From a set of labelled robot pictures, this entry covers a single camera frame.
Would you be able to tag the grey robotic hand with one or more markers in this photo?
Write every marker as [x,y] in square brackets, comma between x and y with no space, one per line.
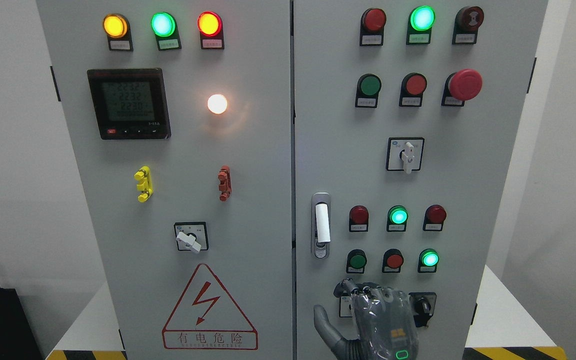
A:
[383,318]

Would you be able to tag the silver door handle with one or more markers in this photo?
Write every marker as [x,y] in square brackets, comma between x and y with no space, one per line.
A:
[320,225]

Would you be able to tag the grey right cabinet door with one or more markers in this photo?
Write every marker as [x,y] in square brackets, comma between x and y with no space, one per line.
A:
[341,150]

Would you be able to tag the grey cabinet door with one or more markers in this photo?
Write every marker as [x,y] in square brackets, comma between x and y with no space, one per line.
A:
[249,234]
[341,150]

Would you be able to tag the grey left cabinet door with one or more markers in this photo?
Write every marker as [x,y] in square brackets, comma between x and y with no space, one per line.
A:
[249,234]

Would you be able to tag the red push button lower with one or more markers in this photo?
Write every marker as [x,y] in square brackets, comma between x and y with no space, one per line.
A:
[392,261]

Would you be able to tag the red push button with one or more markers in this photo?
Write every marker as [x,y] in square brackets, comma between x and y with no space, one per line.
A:
[412,89]
[392,261]

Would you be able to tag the green push button lower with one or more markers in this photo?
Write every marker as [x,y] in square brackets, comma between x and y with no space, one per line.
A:
[356,262]

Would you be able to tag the green push button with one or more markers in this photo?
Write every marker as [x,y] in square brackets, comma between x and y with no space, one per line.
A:
[367,89]
[356,262]

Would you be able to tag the green lit button lower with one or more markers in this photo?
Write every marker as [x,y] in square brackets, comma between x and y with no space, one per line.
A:
[428,261]

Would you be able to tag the green lit lamp middle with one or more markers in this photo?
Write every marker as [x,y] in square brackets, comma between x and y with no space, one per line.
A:
[397,218]

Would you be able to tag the dark red lamp middle left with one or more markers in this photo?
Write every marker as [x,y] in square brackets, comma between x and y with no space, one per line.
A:
[359,219]

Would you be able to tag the dark red lamp middle right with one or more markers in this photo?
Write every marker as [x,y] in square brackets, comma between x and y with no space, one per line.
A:
[434,218]

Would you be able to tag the white platform with hazard stripes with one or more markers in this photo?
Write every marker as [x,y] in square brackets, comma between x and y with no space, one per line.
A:
[502,330]

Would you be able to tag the red electric hazard warning sticker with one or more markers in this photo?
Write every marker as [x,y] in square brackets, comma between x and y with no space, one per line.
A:
[206,317]

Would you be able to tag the red terminal connector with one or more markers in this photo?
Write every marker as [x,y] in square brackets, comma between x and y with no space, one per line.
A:
[225,185]

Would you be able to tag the green push button upper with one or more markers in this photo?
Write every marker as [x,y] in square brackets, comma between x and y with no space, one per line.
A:
[367,89]

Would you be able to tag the red push button upper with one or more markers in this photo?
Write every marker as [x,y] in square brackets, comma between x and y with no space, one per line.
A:
[412,89]

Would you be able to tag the red emergency stop button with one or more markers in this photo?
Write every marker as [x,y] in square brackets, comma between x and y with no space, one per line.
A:
[461,86]

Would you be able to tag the white lit indicator lamp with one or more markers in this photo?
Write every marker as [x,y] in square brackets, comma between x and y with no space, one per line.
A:
[217,103]

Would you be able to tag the yellow terminal connector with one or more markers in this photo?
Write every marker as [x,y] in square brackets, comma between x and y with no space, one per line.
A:
[144,184]

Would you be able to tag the dark red indicator lamp top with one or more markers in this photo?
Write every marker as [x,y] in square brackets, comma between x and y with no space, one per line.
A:
[371,27]

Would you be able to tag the green indicator lamp top right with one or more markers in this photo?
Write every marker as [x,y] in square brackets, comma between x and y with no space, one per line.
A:
[419,25]

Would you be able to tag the green indicator lamp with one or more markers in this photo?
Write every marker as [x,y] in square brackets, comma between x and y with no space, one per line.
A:
[165,30]
[419,25]

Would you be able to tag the black red buzzer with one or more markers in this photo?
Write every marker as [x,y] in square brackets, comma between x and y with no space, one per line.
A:
[467,22]

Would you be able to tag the black digital power meter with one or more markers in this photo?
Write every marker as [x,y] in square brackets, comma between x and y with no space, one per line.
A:
[130,103]

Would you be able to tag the red lit indicator lamp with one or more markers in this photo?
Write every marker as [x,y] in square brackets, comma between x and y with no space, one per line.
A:
[211,35]

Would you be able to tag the green indicator lamp top left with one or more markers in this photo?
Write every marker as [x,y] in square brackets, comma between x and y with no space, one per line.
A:
[165,30]

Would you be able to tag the yellow indicator lamp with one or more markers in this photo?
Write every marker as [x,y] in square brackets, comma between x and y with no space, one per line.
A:
[118,32]

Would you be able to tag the black rotary knob switch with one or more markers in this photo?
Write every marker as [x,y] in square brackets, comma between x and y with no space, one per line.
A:
[422,305]

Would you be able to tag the white selector switch lower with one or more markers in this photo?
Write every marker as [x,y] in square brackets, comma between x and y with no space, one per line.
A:
[345,307]

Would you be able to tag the white selector switch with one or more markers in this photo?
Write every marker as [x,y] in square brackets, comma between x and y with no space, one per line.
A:
[345,307]
[404,154]

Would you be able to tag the white selector switch upper right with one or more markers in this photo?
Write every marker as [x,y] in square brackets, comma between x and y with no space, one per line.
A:
[404,154]

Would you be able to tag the white selector switch left door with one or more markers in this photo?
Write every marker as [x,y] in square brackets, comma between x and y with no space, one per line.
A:
[191,236]

